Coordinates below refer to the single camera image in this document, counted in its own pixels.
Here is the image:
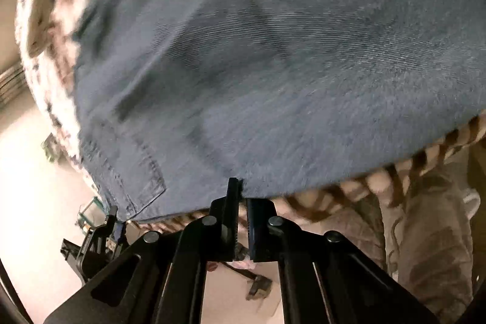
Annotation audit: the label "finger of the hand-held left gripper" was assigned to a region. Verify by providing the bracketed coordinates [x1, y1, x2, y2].
[84, 206, 130, 259]

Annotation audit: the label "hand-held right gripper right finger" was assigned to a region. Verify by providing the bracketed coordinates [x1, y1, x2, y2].
[246, 198, 442, 324]

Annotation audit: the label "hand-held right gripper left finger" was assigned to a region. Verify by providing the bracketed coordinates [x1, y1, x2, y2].
[43, 178, 244, 324]

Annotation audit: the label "blue denim pants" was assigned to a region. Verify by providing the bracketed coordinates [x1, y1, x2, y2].
[74, 0, 486, 224]

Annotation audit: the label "black caster leg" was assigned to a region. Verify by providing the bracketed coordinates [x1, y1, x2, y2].
[228, 263, 274, 302]

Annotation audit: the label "person's grey quilted trousers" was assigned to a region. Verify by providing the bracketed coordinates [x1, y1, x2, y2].
[315, 157, 477, 319]

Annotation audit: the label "brown checkered bed sheet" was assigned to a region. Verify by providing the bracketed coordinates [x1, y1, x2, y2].
[127, 119, 486, 235]

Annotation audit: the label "green wire rack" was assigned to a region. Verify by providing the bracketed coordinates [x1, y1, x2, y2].
[77, 196, 105, 230]

